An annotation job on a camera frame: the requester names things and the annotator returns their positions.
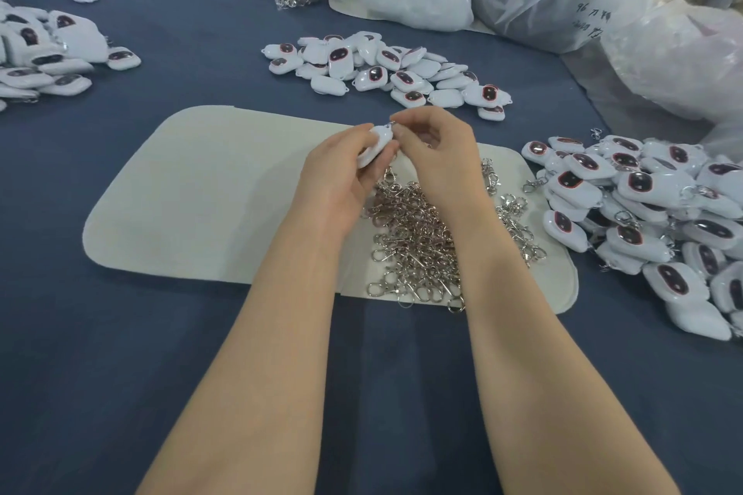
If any person's right hand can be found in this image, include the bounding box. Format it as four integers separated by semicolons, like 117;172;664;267
390;106;498;237

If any person's left hand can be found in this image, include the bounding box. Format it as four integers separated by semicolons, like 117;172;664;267
290;123;399;241

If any white fob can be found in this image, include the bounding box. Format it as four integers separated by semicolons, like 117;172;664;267
358;125;396;170

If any pile of metal clasps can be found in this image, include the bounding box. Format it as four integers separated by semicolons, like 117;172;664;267
363;158;547;312

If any pile of finished fobs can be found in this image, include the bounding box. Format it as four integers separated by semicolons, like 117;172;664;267
520;135;743;342

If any person's right forearm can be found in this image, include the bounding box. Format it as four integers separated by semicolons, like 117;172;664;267
462;222;680;495

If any person's left forearm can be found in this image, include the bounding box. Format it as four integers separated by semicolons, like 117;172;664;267
137;224;355;495

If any cream felt work mat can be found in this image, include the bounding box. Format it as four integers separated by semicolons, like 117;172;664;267
82;104;580;314

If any crumpled clear plastic bag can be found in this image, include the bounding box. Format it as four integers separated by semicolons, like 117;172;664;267
601;0;743;154

